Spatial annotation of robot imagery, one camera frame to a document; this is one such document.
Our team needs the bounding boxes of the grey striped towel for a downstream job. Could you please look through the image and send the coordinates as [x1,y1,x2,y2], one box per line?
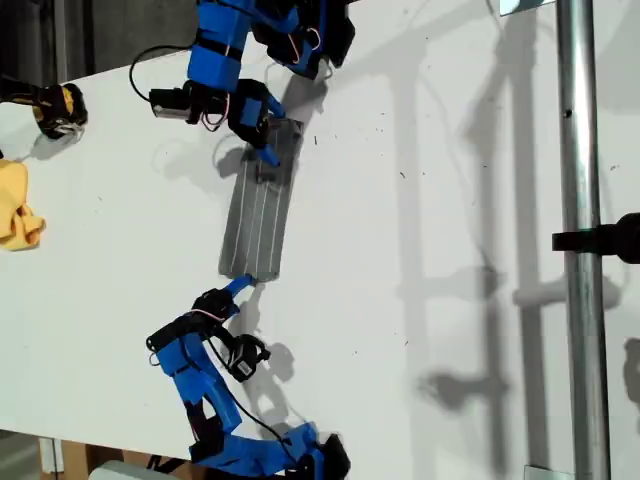
[217,117,306,284]

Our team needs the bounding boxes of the black yellow power drill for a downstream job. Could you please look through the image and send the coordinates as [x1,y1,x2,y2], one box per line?
[0,74,90,141]

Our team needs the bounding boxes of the brown cardboard box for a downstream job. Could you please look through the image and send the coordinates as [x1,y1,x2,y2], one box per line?
[62,439,194,480]

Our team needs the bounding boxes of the yellow cloth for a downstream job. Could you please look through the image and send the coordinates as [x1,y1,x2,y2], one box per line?
[0,158,47,253]

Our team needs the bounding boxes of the black clamp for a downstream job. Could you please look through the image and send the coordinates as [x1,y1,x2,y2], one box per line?
[551,212,640,264]

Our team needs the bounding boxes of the black camera box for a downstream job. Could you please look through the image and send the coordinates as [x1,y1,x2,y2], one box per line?
[148,87,190,122]
[219,333,272,384]

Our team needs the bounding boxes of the black camera cable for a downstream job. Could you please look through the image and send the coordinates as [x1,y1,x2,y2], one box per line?
[128,44,196,104]
[205,333,301,469]

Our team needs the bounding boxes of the white table bracket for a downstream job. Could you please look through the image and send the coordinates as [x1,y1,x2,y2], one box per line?
[38,437,65,475]

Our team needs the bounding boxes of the steel post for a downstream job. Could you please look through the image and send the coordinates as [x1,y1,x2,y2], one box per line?
[555,0,614,480]

